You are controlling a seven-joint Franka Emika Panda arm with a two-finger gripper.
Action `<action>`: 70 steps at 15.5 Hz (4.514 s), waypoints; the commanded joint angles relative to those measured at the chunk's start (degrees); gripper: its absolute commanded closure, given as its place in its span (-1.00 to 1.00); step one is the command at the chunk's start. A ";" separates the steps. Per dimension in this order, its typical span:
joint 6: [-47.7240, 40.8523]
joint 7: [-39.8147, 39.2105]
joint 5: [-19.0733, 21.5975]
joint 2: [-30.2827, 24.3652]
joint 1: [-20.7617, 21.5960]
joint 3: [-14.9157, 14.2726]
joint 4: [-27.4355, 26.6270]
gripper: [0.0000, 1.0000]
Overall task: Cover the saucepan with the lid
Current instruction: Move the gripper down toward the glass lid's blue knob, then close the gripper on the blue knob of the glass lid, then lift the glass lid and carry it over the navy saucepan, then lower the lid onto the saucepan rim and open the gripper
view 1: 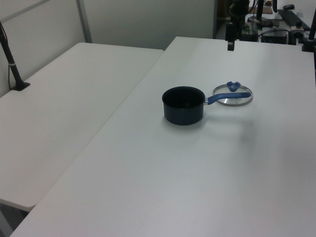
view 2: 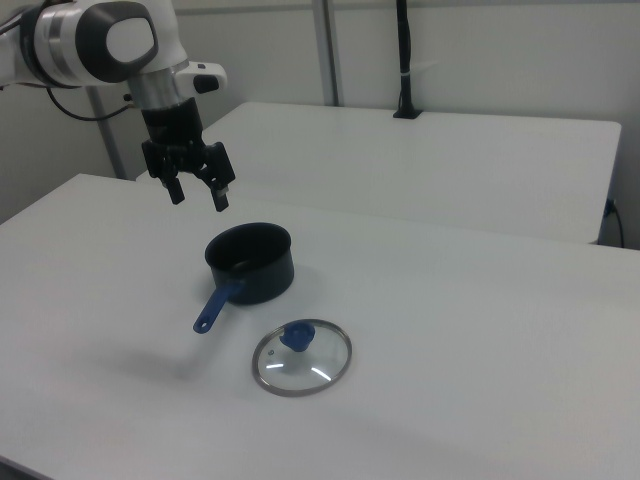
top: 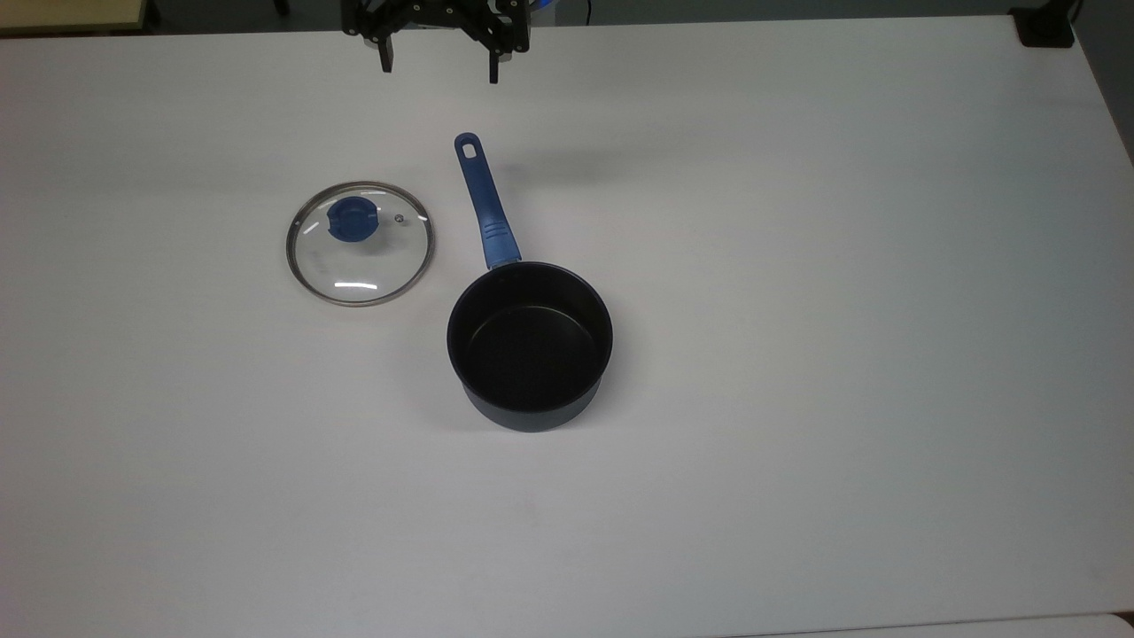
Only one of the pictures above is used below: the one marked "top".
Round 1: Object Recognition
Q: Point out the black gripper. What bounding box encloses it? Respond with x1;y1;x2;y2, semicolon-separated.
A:
341;0;532;85

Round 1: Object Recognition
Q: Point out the glass lid with blue knob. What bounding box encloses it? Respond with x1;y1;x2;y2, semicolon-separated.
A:
285;181;436;308

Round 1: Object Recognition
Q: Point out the light wooden table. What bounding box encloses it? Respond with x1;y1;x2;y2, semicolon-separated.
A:
0;0;148;37

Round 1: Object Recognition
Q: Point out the black box at table corner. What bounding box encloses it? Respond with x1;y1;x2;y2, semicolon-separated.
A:
1009;0;1084;49

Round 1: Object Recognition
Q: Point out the dark saucepan with blue handle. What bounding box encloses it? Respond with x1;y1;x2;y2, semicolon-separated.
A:
446;132;614;434

